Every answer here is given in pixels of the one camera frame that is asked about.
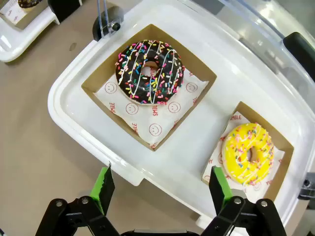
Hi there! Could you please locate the white plastic display tray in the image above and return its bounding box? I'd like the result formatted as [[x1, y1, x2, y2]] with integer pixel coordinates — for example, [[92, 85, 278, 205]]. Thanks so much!
[[0, 0, 84, 62], [48, 0, 315, 229]]

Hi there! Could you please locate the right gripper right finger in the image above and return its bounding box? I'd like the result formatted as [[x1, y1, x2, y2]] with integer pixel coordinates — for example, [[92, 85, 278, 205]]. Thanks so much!
[[200, 166, 287, 236]]

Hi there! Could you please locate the chocolate donut with colourful sprinkles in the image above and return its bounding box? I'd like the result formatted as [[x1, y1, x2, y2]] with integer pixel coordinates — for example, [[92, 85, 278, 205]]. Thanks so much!
[[115, 39, 186, 106]]

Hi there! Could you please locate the yellow frosted donut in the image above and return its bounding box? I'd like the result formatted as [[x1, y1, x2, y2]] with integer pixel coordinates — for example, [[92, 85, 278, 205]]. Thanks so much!
[[201, 101, 295, 205]]

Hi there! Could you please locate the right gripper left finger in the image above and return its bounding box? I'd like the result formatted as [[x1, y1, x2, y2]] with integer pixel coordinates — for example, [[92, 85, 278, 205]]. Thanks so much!
[[35, 161, 119, 236]]

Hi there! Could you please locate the chocolate donut in left tray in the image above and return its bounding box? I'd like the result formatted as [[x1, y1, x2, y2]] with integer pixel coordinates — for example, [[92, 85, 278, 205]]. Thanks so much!
[[0, 0, 50, 30]]

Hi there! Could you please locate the chocolate sprinkle donut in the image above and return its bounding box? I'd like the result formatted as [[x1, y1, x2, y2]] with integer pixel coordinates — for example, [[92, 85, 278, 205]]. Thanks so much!
[[81, 24, 218, 152]]

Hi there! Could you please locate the chocolate donut with brown crumbs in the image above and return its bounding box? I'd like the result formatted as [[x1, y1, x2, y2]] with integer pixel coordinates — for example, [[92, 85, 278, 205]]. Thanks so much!
[[17, 0, 42, 9]]

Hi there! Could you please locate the white smiley paper liner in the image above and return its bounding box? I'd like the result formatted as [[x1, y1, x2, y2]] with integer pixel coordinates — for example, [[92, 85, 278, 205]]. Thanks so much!
[[93, 67, 210, 148], [1, 0, 28, 25], [203, 112, 286, 195]]

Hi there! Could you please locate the yellow glazed sprinkled donut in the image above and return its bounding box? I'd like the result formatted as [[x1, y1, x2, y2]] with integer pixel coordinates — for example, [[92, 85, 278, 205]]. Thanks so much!
[[221, 122, 275, 186]]

